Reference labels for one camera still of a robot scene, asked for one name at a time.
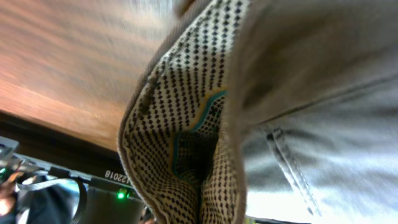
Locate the grey shorts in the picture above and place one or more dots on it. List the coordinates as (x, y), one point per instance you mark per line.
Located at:
(269, 111)

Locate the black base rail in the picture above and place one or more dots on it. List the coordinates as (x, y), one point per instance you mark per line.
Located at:
(36, 191)

